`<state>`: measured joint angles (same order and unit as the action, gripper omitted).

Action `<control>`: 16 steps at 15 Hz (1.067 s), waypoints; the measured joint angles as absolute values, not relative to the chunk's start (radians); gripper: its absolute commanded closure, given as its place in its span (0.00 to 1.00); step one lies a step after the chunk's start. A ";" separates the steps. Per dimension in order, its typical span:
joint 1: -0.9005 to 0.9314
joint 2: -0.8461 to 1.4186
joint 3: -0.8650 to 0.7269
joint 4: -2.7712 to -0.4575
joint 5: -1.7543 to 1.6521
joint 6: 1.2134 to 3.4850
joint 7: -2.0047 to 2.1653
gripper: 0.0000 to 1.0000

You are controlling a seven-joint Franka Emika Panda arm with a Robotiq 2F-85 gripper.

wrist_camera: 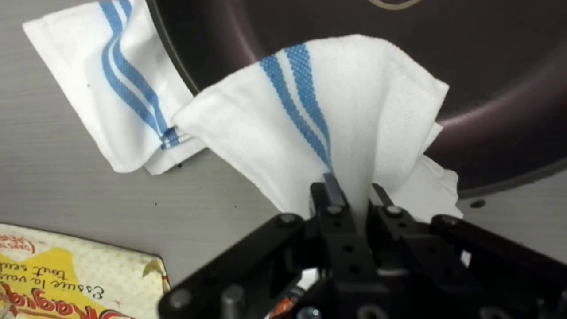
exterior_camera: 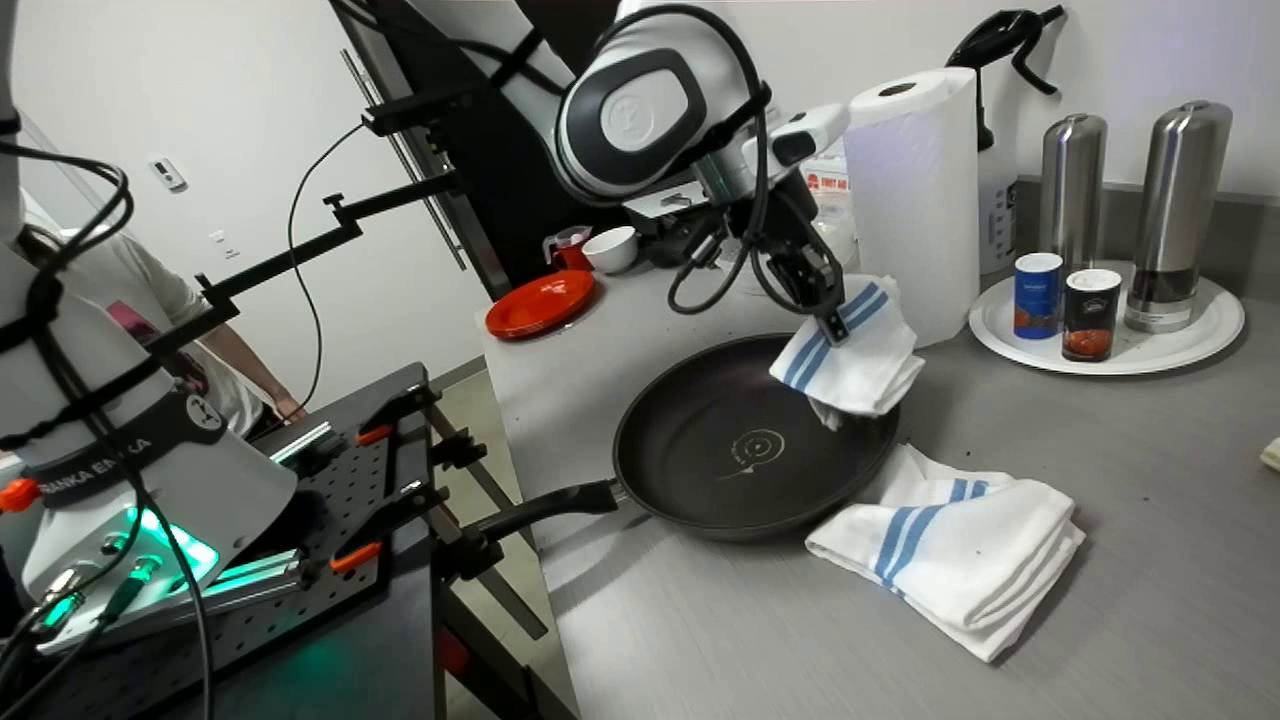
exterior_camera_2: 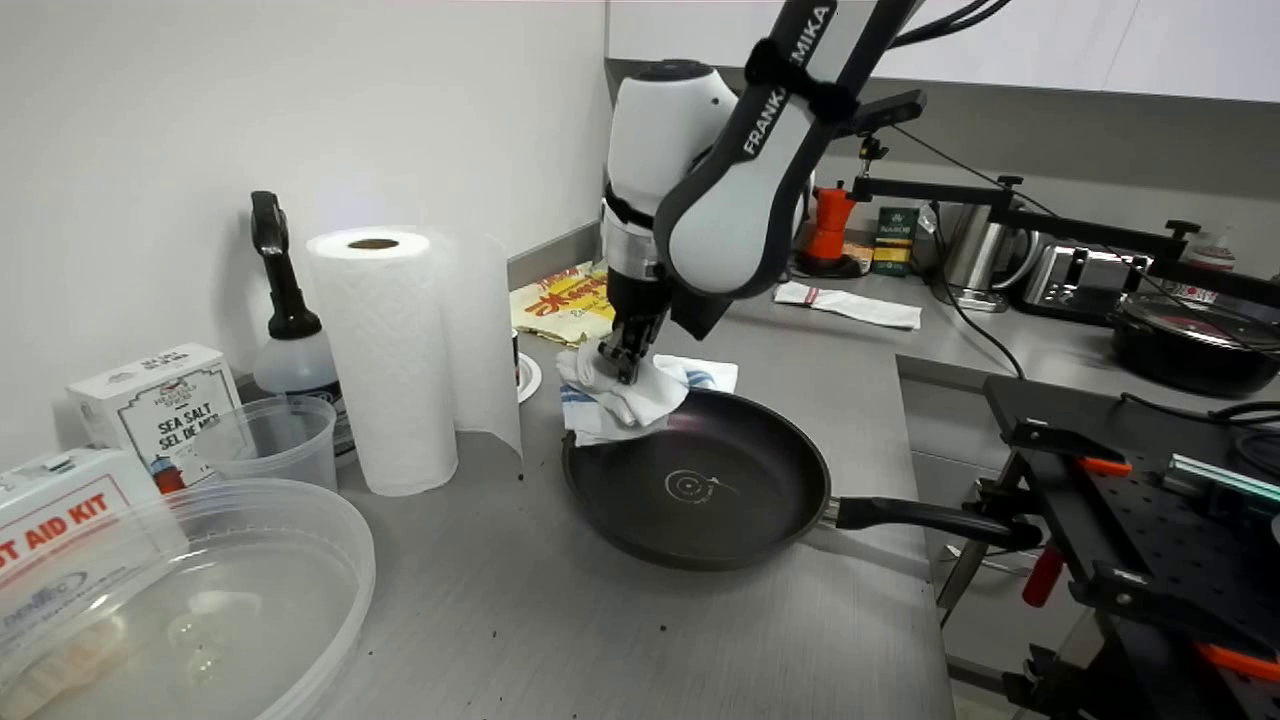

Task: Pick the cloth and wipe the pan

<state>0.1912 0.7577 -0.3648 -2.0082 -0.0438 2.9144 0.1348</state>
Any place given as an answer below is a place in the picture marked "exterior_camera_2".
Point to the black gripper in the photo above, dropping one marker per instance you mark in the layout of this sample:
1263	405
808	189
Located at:
643	306

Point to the white cloth with blue stripes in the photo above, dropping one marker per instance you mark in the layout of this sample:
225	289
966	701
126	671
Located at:
707	379
662	403

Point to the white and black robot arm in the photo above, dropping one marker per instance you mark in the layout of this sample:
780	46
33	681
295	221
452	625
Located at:
745	214

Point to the dark nonstick frying pan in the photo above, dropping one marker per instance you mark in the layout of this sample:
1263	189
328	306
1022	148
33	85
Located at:
695	493

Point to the yellow printed bag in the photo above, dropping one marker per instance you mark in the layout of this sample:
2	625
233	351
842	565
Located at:
563	312

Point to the small white plate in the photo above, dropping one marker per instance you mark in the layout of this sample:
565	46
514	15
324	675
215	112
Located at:
530	380

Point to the white paper towel roll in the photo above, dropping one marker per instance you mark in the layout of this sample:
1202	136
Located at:
387	360

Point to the white folded paper towel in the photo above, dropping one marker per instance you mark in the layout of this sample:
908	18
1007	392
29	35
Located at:
853	306

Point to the red moka pot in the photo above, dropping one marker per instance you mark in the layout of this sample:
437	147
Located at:
828	226

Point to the dark green box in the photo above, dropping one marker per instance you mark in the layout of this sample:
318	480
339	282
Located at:
897	240

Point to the small clear plastic container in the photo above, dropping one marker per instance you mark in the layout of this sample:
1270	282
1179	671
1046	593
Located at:
285	440

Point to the spray bottle with black nozzle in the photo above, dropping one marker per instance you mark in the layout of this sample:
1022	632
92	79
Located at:
285	285

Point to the steel kettle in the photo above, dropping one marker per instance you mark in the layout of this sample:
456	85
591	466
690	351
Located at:
982	252

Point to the white sea salt box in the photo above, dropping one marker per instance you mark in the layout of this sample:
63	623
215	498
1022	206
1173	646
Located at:
174	403

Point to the silver toaster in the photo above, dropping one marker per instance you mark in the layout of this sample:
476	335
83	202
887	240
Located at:
1087	282

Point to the large clear plastic bowl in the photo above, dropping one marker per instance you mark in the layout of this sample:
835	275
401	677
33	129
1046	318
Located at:
203	625

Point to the black round hot plate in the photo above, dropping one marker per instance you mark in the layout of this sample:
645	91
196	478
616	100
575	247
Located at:
1186	346

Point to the white first aid kit box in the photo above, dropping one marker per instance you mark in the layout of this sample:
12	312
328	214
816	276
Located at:
66	523

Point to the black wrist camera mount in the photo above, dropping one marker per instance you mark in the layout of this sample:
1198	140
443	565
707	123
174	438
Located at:
699	312

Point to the black bar camera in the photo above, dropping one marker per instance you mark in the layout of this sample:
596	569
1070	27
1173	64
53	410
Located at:
894	105

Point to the black robot mount table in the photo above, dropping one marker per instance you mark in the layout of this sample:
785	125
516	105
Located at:
1173	533

